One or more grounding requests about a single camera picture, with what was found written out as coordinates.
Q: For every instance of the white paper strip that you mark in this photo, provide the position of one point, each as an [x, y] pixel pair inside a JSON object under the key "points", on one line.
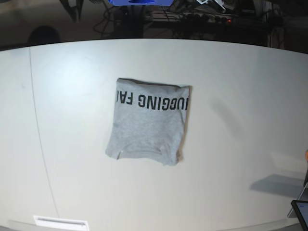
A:
{"points": [[60, 223]]}

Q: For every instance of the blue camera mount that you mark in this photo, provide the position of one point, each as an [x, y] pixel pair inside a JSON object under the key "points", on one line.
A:
{"points": [[141, 2]]}

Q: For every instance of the black tablet screen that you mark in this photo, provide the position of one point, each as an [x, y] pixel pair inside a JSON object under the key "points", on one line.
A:
{"points": [[301, 211]]}

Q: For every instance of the grey T-shirt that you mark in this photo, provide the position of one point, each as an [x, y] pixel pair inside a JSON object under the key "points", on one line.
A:
{"points": [[149, 121]]}

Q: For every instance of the black power strip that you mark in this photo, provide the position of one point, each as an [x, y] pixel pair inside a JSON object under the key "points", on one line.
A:
{"points": [[208, 18]]}

